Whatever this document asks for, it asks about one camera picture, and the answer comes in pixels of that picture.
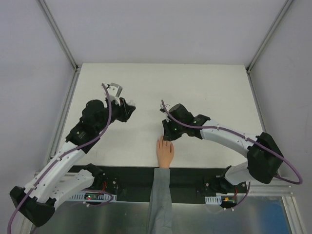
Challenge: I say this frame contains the white cable duct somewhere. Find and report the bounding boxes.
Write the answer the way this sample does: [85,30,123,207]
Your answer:
[68,191,117,202]
[205,195,222,205]

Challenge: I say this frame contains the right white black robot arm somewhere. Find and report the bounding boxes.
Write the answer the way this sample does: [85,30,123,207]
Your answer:
[160,103,283,194]

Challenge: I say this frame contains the grey sleeved forearm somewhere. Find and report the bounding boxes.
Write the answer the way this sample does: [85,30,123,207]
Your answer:
[147,168,173,234]

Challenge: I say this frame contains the aluminium frame post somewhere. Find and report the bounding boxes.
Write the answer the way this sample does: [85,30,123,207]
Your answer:
[36,0,80,72]
[246,0,295,74]

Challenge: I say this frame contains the right white cable duct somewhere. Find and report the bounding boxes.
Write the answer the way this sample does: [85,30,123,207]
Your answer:
[205,195,222,205]

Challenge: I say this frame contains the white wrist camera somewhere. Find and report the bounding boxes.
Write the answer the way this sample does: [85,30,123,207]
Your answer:
[160,104,171,122]
[104,83,123,105]

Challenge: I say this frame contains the right aluminium frame post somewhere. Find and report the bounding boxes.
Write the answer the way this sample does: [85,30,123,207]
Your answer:
[246,0,295,74]

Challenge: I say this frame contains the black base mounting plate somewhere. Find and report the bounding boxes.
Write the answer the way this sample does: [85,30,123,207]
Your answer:
[46,164,281,203]

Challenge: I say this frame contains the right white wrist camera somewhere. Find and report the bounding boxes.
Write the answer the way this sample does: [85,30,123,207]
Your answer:
[160,104,171,122]

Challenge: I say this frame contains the left white cable duct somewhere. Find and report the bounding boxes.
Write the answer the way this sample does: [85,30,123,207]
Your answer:
[68,191,117,202]

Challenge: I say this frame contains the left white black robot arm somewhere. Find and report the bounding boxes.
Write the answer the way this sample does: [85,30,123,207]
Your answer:
[10,97,136,227]

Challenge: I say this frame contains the mannequin hand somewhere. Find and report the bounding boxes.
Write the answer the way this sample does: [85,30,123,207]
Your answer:
[156,136,175,169]

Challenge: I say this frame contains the left aluminium frame post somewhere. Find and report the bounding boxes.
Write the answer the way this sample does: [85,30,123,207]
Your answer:
[36,0,80,72]

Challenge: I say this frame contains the clear nail polish bottle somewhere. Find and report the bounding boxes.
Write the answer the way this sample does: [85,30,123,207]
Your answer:
[128,100,136,107]

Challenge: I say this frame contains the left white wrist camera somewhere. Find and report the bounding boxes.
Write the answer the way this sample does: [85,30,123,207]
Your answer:
[104,83,123,105]

